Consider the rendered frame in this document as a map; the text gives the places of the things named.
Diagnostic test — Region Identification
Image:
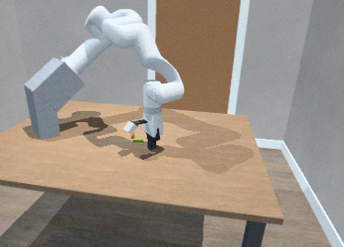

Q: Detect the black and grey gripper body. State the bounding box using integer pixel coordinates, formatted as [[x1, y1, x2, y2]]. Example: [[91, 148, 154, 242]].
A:
[[142, 112, 163, 137]]

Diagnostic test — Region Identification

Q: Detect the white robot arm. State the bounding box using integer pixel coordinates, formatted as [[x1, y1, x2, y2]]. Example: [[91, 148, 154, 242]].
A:
[[61, 6, 184, 115]]

